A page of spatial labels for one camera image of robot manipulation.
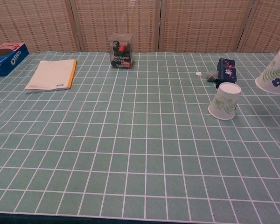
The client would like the dark blue patterned box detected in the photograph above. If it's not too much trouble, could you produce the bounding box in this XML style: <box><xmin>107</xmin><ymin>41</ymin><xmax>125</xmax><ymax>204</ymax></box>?
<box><xmin>215</xmin><ymin>58</ymin><xmax>238</xmax><ymax>89</ymax></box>

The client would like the white paper cup green flower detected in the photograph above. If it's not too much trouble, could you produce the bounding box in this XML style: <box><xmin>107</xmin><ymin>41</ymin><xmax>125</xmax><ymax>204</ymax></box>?
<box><xmin>208</xmin><ymin>82</ymin><xmax>242</xmax><ymax>121</ymax></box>

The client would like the woven bamboo screen panel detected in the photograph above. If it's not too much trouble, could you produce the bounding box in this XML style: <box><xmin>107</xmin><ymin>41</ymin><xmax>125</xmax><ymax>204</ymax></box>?
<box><xmin>158</xmin><ymin>0</ymin><xmax>254</xmax><ymax>53</ymax></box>
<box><xmin>0</xmin><ymin>0</ymin><xmax>82</xmax><ymax>53</ymax></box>
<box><xmin>70</xmin><ymin>0</ymin><xmax>163</xmax><ymax>53</ymax></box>
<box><xmin>237</xmin><ymin>0</ymin><xmax>280</xmax><ymax>54</ymax></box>

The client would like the white notebook yellow spine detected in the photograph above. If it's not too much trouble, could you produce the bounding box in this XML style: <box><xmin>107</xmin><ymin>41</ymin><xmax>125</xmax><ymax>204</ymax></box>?
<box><xmin>24</xmin><ymin>59</ymin><xmax>77</xmax><ymax>94</ymax></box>

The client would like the green checked tablecloth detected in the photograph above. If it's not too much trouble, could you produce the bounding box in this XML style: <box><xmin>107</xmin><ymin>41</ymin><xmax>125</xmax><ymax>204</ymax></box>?
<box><xmin>0</xmin><ymin>51</ymin><xmax>280</xmax><ymax>222</ymax></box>

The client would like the white paper cup blue flower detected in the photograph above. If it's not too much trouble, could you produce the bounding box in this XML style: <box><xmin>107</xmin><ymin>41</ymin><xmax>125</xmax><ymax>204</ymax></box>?
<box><xmin>255</xmin><ymin>49</ymin><xmax>280</xmax><ymax>95</ymax></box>

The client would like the clear coffee capsule box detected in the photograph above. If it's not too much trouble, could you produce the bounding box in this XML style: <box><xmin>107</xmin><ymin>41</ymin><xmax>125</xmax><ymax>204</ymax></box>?
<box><xmin>109</xmin><ymin>33</ymin><xmax>134</xmax><ymax>70</ymax></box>

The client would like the blue Oreo cookie box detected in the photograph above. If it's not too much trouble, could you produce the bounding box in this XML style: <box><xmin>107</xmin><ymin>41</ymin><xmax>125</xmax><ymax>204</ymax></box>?
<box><xmin>0</xmin><ymin>42</ymin><xmax>30</xmax><ymax>77</ymax></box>

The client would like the grey tea bag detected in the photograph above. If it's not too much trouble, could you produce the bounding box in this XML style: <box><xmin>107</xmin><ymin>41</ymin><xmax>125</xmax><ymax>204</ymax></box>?
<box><xmin>204</xmin><ymin>70</ymin><xmax>219</xmax><ymax>83</ymax></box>

